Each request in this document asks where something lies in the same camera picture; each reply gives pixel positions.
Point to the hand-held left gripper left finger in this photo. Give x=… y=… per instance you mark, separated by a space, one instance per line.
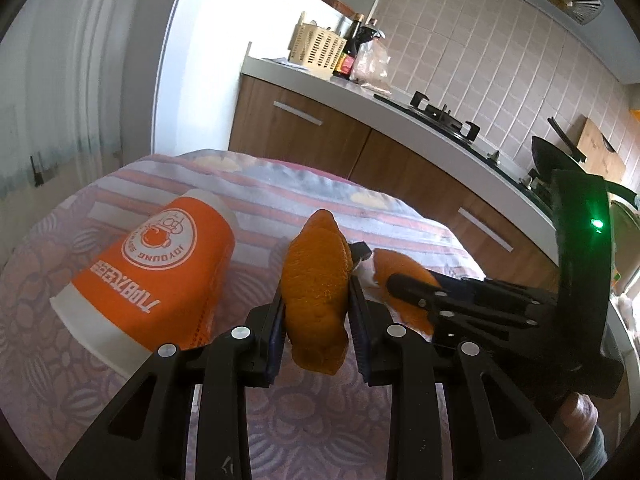
x=272 y=340

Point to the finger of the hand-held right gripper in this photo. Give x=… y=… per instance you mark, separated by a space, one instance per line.
x=450 y=292
x=480 y=327

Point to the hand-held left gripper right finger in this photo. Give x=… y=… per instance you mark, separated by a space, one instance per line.
x=361 y=340

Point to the small orange peel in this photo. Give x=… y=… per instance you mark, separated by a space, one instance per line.
x=400 y=265

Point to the large orange peel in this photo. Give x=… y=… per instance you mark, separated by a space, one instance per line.
x=315 y=290

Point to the person's right forearm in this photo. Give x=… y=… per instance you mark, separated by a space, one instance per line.
x=595 y=452

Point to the person's right hand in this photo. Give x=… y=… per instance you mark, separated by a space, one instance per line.
x=575 y=420

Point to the beige rice cooker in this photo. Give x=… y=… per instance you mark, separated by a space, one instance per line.
x=625 y=240

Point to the small black object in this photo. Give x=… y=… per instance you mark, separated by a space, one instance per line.
x=361 y=251

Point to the black wok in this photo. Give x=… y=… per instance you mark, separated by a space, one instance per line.
x=550 y=157

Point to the wooden cutting board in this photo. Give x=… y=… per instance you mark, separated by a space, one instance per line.
x=602 y=152

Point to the orange paper cup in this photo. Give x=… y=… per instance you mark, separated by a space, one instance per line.
x=150 y=270

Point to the black gas stove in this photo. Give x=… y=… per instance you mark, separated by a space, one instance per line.
x=450 y=120

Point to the wooden kitchen base cabinet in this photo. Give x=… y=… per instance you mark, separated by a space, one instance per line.
x=325 y=145

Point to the clear plastic bag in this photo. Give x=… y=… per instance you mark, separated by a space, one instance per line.
x=372 y=67

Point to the dark soy sauce bottle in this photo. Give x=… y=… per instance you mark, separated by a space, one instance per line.
x=348 y=52

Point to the dark capped bottle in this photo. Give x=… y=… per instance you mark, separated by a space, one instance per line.
x=375 y=30

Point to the white paper sheet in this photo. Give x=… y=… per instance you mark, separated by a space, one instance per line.
x=277 y=59

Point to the beige slotted basket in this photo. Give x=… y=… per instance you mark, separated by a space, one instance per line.
x=317 y=42

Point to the brown box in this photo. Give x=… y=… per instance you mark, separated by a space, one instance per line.
x=340 y=5

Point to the orange wall cabinet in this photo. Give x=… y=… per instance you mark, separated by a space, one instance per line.
x=636 y=114

